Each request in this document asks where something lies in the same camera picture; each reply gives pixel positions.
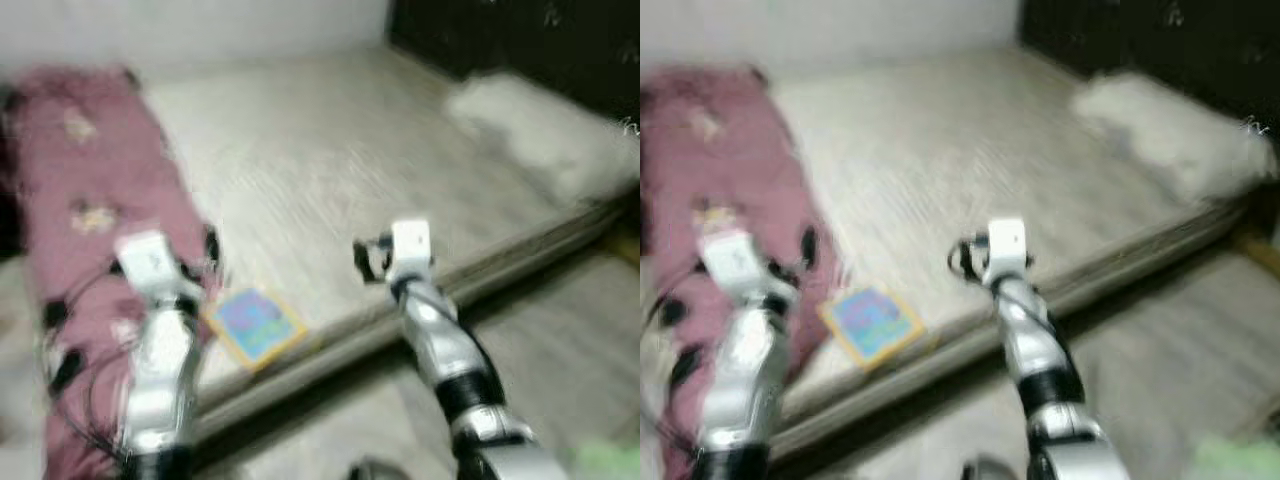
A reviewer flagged blue yellow-edged picture book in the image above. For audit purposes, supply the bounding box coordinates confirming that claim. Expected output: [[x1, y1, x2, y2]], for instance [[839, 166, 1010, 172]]
[[818, 287, 926, 371], [203, 287, 309, 373]]

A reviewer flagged pink cartoon print duvet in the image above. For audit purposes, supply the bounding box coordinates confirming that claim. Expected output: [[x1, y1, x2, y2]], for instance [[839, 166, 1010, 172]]
[[5, 65, 226, 480], [640, 65, 846, 480]]

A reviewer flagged black tufted headboard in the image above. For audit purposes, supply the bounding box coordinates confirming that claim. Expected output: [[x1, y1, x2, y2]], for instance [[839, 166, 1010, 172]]
[[385, 0, 641, 126], [1018, 0, 1280, 126]]

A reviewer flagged white pillow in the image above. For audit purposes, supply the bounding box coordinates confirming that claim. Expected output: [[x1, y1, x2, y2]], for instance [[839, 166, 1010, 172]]
[[445, 72, 641, 206], [1070, 72, 1280, 206]]

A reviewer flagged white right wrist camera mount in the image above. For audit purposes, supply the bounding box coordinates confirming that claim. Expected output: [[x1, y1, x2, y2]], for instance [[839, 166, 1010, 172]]
[[388, 220, 433, 281], [985, 218, 1031, 279]]

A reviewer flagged white quilted mattress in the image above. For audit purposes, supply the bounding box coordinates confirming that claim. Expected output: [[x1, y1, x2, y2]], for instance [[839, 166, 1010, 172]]
[[770, 45, 1271, 451], [130, 45, 641, 441]]

